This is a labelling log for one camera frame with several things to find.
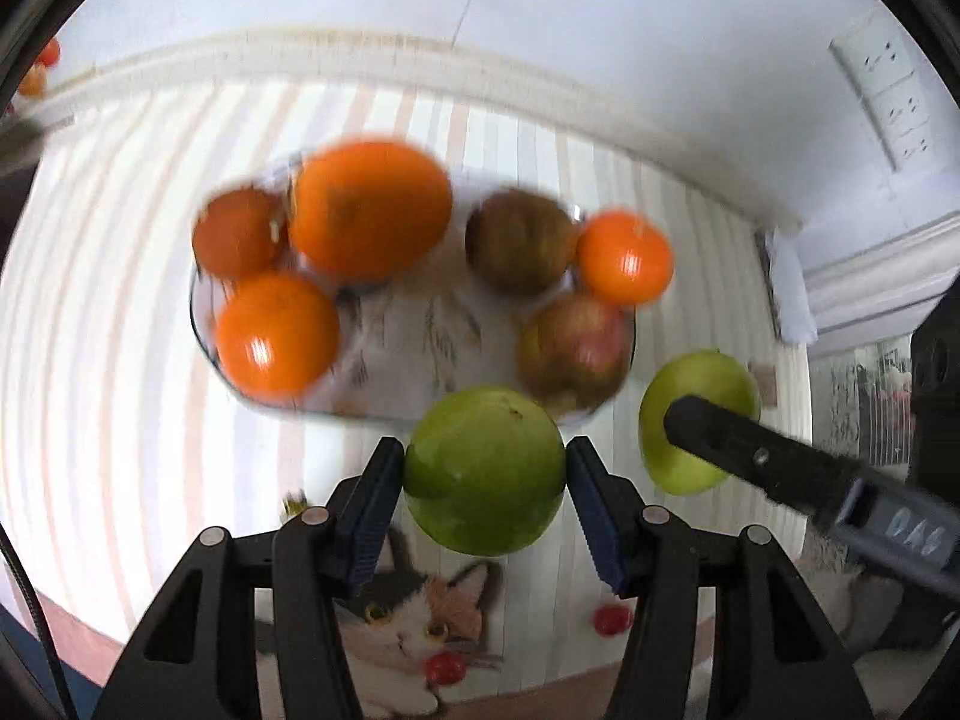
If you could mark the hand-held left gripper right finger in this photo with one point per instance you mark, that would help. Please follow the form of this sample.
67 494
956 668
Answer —
600 517

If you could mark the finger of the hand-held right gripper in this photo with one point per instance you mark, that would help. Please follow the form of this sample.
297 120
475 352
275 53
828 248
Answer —
750 454

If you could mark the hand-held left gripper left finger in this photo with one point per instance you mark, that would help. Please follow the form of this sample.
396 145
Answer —
371 510

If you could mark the red green apple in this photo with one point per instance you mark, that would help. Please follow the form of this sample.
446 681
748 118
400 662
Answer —
574 352

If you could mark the glass fruit bowl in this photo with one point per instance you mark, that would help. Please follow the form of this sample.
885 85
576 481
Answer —
420 345

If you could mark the small orange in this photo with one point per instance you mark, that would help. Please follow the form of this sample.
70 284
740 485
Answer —
624 256
277 334

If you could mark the brown kiwi fruit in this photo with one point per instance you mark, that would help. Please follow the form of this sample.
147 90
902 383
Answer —
521 240

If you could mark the large orange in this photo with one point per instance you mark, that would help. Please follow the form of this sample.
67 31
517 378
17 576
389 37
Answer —
367 206

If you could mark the dark reddish orange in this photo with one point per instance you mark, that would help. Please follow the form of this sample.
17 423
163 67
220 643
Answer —
236 232

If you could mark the small brown card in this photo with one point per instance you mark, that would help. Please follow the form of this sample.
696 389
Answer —
765 381

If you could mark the frosted glass sliding door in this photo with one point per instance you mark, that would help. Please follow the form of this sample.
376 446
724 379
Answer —
855 405

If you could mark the striped cat print tablecloth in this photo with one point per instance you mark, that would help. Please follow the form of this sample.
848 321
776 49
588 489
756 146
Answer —
112 360

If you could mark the white wall outlet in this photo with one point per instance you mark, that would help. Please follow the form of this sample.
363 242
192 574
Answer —
904 111
913 146
877 52

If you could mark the orange fruit wall sticker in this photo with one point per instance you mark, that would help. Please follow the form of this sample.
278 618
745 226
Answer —
33 80

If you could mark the red fruit wall sticker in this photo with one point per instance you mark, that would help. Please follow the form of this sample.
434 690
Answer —
49 52

